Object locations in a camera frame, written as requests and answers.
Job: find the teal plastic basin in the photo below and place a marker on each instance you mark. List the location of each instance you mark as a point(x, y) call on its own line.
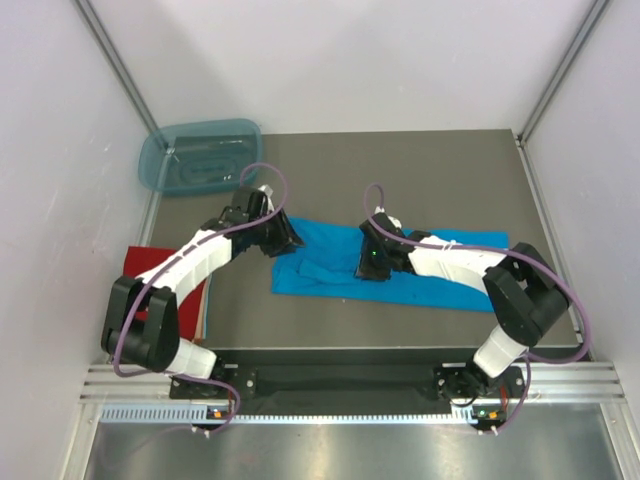
point(200, 158)

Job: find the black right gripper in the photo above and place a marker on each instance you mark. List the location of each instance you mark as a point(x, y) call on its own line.
point(365, 270)

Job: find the aluminium corner post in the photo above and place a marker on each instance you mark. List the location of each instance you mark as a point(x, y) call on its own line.
point(595, 13)
point(99, 33)

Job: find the light blue folded t shirt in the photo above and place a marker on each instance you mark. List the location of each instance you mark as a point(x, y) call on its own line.
point(204, 310)

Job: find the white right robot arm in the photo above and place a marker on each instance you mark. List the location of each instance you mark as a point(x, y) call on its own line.
point(525, 298)

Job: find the aluminium frame rail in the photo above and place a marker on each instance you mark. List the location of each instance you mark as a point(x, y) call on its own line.
point(102, 384)

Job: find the right aluminium corner post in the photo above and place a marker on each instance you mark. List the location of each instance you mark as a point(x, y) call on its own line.
point(595, 13)

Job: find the grey slotted cable duct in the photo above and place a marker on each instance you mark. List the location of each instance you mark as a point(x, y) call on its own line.
point(201, 414)

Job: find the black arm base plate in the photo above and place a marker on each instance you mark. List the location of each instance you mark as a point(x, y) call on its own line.
point(434, 373)

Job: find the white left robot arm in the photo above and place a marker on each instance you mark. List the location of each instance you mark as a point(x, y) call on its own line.
point(142, 318)

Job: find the left aluminium corner post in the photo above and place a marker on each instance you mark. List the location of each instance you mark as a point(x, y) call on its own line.
point(99, 33)

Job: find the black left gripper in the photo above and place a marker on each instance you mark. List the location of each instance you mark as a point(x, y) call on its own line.
point(286, 238)

